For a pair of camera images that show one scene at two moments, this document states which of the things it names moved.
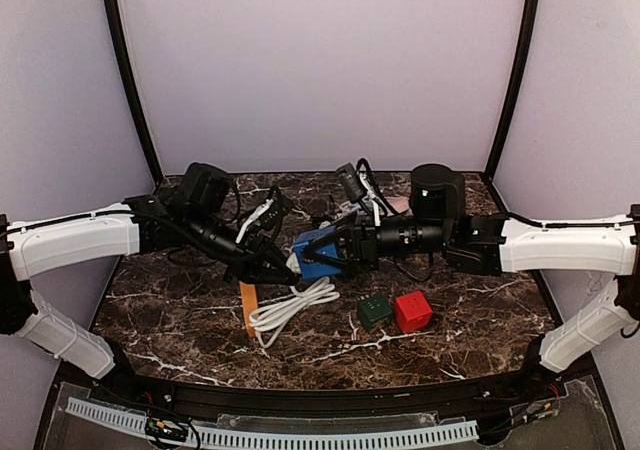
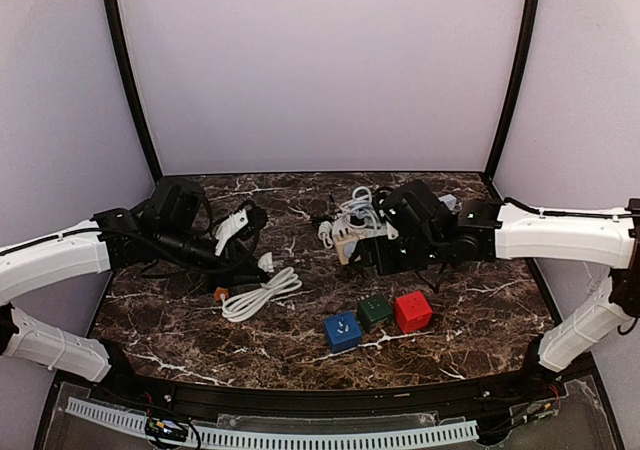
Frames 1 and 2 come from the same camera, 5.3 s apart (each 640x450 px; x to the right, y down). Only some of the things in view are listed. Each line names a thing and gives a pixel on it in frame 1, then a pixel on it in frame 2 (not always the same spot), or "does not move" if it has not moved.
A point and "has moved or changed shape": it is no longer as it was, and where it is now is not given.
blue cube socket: [312, 269] -> [343, 332]
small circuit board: [165, 429] does not move
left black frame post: [150, 145] does not move
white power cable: [267, 320] -> [284, 282]
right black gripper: [357, 243] -> [368, 258]
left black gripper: [253, 256] -> [232, 263]
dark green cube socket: [374, 312] does not move
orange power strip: [249, 304] has moved or changed shape
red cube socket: [413, 311] does not move
